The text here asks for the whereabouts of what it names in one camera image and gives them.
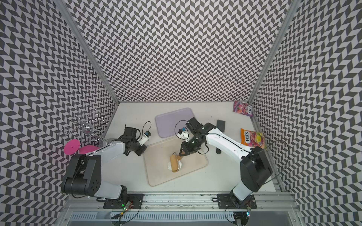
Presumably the purple plastic tray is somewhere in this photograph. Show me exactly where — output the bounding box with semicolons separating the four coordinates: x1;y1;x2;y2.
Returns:
155;107;194;138

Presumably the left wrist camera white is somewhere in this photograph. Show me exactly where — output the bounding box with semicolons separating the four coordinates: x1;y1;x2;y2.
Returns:
139;131;151;146

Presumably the wooden dough roller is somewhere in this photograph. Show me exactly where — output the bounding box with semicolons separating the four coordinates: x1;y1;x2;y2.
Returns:
170;153;179;171

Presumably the pink snack bag far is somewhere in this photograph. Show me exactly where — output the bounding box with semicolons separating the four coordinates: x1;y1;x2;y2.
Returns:
233;101;254;117

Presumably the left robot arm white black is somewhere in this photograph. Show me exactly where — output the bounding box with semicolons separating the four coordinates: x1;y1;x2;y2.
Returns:
61;127;151;200

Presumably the pink plastic wine glass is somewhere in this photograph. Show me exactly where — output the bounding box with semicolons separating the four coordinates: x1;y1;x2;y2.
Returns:
64;139;99;155

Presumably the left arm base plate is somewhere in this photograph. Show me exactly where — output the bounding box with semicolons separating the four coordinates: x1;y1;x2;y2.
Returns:
103;193;145;210

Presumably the beige plastic tray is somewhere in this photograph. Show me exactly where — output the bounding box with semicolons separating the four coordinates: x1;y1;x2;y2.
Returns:
142;138;208;186

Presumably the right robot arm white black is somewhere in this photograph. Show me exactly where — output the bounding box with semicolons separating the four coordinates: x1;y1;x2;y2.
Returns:
174;117;272;202

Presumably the metal wire glass rack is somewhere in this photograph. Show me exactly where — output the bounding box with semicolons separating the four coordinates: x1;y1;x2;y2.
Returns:
58;109;111;142

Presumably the black handled metal scraper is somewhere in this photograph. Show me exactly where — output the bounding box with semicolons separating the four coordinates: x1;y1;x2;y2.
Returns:
216;120;226;154

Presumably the orange yellow snack bag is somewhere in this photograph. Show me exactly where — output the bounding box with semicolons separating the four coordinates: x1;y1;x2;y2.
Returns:
240;129;266;149

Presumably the white dough ball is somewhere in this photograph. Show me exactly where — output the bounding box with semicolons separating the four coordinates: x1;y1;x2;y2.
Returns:
168;161;182;172

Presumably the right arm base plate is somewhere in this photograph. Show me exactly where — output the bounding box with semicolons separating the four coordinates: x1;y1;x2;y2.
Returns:
216;193;257;210

